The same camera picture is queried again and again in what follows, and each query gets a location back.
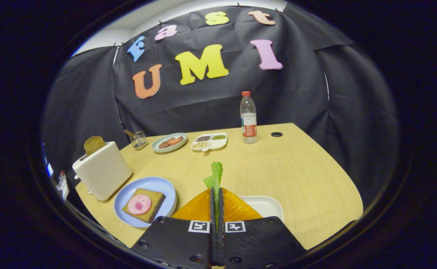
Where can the pale green round plate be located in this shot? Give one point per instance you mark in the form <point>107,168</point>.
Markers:
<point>171,149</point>

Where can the white divided seed tray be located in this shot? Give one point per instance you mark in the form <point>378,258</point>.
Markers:
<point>209,141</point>

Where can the white square dish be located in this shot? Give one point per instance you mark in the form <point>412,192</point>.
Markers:
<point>263,207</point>

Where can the black backdrop cloth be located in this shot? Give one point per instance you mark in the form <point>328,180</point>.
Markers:
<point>203,108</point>

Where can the brown meat patty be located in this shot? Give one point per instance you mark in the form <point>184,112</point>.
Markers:
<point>164,145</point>

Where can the pink ham slice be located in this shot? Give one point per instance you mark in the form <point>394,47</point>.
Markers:
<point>139,204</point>

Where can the white and red object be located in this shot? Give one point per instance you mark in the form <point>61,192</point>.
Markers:
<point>63,185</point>

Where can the black table grommet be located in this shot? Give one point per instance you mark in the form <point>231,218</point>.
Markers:
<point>276,134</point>

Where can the clear plastic water bottle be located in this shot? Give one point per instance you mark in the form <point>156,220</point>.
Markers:
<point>248,119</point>

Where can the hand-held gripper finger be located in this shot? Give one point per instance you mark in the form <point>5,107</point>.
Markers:
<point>212,205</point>
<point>220,205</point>

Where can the brown wooden sticks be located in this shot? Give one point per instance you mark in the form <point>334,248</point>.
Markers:
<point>129,133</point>

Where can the brown bread slice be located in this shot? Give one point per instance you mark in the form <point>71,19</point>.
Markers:
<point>94,145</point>

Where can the blue round plate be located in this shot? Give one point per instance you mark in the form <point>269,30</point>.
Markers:
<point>143,183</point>

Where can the red tomato slice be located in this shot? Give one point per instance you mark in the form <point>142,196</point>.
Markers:
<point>175,141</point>

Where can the square toast slice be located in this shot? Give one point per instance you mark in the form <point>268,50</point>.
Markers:
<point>156,203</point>

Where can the white toaster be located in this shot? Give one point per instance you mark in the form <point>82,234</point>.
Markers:
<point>102,173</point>

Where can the green lettuce leaf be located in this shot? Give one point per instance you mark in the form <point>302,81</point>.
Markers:
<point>215,175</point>

